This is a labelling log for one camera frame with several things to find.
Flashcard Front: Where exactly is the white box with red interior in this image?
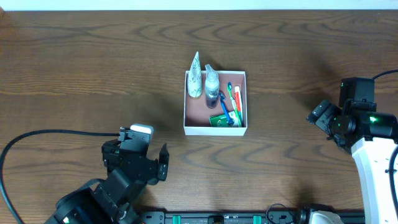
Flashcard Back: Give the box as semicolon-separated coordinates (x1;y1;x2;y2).
183;70;248;136

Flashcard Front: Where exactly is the green and white soap packet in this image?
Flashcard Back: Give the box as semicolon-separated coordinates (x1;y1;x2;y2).
209;111;239;128

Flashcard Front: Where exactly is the blue disposable razor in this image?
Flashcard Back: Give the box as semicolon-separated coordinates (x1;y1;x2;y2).
219;92;234;126

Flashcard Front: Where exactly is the white leaf-print lotion tube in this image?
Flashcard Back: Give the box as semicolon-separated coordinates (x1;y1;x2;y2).
187;52;202;98

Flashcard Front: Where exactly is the clear pump spray bottle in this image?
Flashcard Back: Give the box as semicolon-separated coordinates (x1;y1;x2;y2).
205;64;220;109

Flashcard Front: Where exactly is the red green Colgate toothpaste tube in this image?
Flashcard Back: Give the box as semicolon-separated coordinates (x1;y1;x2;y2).
234;85;243;127

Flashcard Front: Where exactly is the green and white toothbrush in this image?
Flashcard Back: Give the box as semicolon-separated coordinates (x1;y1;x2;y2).
227;82;242;128

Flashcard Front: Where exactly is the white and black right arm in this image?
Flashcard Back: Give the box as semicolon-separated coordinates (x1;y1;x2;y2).
307;100;397;223

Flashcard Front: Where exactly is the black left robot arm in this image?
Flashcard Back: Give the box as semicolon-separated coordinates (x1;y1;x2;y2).
46;139;169;224

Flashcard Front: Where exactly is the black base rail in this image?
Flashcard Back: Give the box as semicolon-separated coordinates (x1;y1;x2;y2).
137;210;310;224

